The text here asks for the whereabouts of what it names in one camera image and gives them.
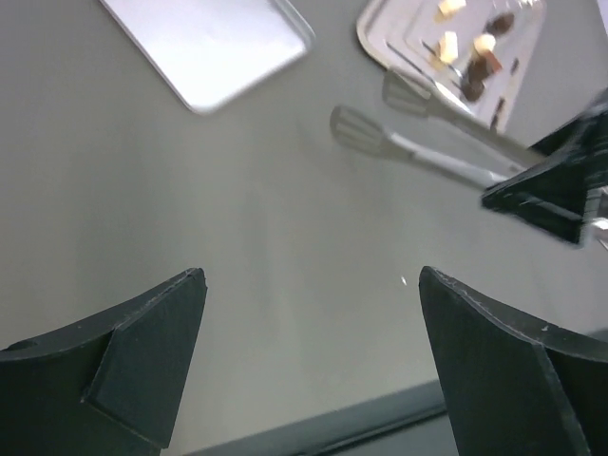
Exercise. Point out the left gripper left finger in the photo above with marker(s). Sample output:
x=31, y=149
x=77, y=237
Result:
x=109, y=384

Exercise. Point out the dark round chocolate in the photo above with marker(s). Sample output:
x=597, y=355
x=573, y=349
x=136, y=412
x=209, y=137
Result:
x=500, y=24

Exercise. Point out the large stepped metal tray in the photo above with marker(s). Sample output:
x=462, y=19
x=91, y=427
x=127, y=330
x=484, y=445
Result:
x=475, y=52

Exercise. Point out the metal serving tongs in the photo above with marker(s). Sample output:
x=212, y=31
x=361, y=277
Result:
x=441, y=137

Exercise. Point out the white round chocolate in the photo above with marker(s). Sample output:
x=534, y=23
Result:
x=484, y=43

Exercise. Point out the brown rectangular chocolate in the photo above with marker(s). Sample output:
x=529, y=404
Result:
x=494, y=63

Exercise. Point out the dark swirl chocolate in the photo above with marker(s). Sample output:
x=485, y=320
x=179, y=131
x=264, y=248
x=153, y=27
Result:
x=472, y=91

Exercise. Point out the small plain metal tray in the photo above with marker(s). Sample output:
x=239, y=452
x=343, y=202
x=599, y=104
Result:
x=210, y=52

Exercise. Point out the dark chocolate piece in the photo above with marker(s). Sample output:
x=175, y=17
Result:
x=478, y=70

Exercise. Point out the white chocolate block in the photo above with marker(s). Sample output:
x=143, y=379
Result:
x=446, y=50
x=446, y=9

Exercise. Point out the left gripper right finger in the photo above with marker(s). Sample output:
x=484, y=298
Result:
x=513, y=383

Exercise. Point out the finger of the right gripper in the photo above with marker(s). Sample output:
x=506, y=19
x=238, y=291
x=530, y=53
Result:
x=561, y=195

